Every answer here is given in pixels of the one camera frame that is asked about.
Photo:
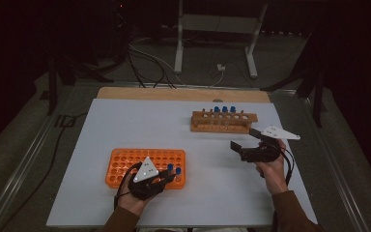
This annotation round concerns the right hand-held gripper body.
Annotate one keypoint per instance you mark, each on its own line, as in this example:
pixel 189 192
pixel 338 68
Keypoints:
pixel 261 153

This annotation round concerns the white table mat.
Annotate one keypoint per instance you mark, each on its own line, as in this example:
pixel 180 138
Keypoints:
pixel 190 167

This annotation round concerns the black tripod stand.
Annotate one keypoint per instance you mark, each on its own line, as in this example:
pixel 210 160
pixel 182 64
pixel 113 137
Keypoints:
pixel 64 74
pixel 315 83

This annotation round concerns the person's right hand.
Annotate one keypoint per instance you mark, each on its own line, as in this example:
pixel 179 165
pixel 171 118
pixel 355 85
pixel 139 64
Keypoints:
pixel 272 175

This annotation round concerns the person's left hand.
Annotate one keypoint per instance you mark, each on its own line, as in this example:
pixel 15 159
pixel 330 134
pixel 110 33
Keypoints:
pixel 132 203

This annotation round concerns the grey metal stand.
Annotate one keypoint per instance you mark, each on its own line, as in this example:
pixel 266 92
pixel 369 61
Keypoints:
pixel 219 24

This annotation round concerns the white plug adapter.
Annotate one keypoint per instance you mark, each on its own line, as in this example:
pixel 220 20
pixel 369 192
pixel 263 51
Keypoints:
pixel 221 67

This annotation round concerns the dark equipment rack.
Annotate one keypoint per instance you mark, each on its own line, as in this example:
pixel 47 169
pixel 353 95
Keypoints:
pixel 116 29

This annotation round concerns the grey metal rail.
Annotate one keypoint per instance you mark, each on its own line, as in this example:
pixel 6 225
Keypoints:
pixel 19 177
pixel 335 167

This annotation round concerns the wooden tube rack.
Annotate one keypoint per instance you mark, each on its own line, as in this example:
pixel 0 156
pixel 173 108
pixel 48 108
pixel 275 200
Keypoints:
pixel 220 127

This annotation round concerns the orange plastic tube rack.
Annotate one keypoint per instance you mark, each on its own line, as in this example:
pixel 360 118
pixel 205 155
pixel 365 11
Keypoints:
pixel 122 161

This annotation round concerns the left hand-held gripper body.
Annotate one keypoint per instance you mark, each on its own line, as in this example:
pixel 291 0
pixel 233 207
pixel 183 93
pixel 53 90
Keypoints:
pixel 146 187

